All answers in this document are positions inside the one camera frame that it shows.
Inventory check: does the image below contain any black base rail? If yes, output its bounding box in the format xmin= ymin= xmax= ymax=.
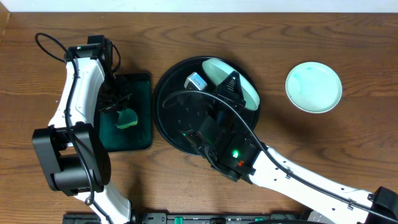
xmin=62 ymin=212 xmax=310 ymax=224

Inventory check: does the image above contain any black rectangular tray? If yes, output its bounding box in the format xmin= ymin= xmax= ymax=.
xmin=95 ymin=73 xmax=152 ymax=152

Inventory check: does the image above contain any green sponge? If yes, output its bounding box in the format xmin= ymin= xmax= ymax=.
xmin=116 ymin=108 xmax=138 ymax=129

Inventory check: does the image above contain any mint green plate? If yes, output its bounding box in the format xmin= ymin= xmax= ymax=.
xmin=202 ymin=58 xmax=260 ymax=111
xmin=285 ymin=62 xmax=343 ymax=114

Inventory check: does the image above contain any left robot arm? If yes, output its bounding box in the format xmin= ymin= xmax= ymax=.
xmin=32 ymin=35 xmax=137 ymax=223

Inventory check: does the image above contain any round black tray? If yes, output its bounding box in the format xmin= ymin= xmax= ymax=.
xmin=152 ymin=56 xmax=257 ymax=156

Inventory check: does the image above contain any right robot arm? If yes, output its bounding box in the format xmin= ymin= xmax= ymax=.
xmin=174 ymin=70 xmax=397 ymax=223

